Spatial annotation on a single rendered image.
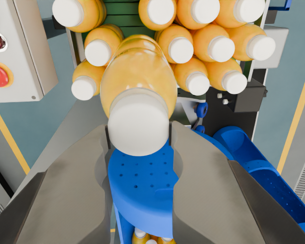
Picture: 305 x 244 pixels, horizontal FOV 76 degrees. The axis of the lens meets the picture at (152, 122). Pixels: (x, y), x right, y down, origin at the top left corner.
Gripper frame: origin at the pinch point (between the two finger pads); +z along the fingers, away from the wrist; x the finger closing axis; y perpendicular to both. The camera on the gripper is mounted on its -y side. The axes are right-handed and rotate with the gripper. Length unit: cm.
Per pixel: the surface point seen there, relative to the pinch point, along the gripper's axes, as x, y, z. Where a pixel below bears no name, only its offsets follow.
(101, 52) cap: -5.9, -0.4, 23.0
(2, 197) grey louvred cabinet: -131, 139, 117
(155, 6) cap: 3.0, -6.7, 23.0
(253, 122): 88, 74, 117
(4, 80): -21.5, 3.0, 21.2
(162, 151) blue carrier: 4.5, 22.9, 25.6
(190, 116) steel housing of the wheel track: 14.4, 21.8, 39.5
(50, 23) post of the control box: -20.6, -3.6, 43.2
